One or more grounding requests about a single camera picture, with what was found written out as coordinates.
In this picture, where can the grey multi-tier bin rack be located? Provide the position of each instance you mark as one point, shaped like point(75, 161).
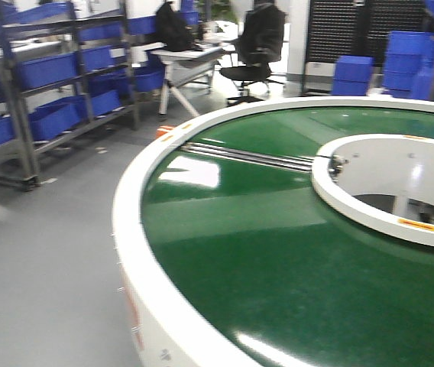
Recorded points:
point(49, 55)

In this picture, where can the small blue stacked crates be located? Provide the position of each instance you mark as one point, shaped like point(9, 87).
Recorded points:
point(352, 75)

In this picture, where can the tall blue crate stack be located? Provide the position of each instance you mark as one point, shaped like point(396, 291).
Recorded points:
point(407, 69)

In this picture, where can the black perforated pegboard panel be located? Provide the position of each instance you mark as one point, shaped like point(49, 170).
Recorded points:
point(358, 28)

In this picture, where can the black office chair with jacket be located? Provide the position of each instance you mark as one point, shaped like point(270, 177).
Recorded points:
point(259, 45)

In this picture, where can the white folding desk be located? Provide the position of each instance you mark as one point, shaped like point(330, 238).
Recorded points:
point(183, 67)

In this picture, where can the black backpack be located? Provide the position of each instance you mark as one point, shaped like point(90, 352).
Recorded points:
point(172, 30)

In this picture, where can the white inner ring guard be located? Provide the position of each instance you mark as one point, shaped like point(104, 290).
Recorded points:
point(371, 178)

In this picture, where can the white outer curved rail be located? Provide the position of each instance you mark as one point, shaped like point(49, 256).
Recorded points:
point(231, 258)

